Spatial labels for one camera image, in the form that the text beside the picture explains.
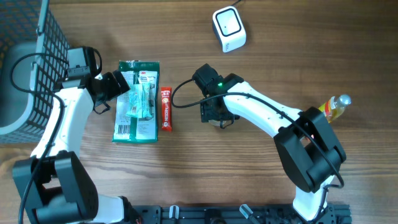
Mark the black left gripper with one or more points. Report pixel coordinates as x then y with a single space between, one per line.
114 89

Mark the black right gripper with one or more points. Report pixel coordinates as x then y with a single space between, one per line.
207 114

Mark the green lid round container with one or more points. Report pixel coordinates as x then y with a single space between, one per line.
216 123

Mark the teal snack bar wrapper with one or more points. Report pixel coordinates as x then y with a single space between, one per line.
139 101

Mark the red Nescafe coffee stick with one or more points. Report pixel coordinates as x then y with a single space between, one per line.
166 108

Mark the yellow oil bottle silver cap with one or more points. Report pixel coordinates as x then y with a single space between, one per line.
335 106

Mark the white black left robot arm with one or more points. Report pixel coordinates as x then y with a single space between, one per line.
53 184

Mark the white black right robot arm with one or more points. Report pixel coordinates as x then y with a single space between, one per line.
309 150

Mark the white barcode scanner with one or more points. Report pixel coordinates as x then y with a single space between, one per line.
228 28

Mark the grey plastic mesh basket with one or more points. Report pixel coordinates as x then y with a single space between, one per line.
33 50

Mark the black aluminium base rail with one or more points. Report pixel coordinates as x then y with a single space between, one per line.
268 214

